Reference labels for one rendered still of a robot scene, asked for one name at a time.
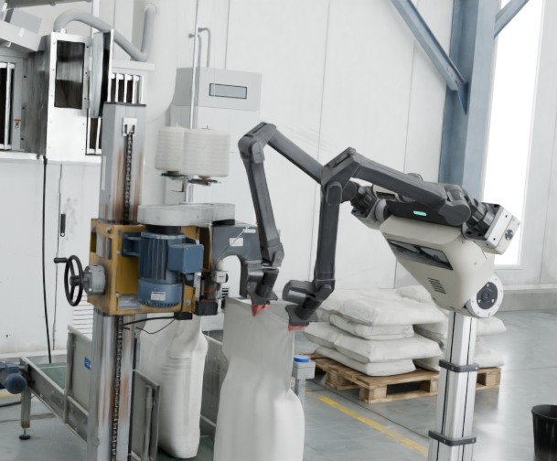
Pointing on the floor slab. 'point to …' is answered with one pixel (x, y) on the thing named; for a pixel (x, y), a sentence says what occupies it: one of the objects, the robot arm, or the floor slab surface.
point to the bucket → (556, 432)
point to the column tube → (102, 405)
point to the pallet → (489, 377)
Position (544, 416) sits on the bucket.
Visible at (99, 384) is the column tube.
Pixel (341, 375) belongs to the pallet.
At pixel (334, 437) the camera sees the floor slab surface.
